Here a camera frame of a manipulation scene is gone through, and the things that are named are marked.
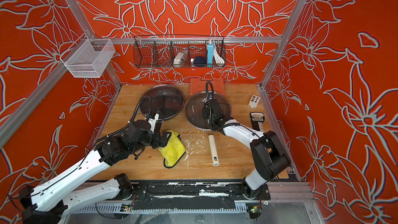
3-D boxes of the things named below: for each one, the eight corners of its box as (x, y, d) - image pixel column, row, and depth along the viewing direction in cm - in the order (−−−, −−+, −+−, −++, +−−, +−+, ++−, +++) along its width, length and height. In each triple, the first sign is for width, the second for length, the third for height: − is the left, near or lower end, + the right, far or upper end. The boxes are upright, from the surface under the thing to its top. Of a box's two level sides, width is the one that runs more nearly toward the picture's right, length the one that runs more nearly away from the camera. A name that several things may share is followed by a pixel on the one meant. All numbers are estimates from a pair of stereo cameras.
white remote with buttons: (247, 106, 109) (249, 103, 106) (250, 97, 114) (251, 94, 111) (256, 109, 107) (258, 106, 104) (258, 100, 112) (260, 97, 109)
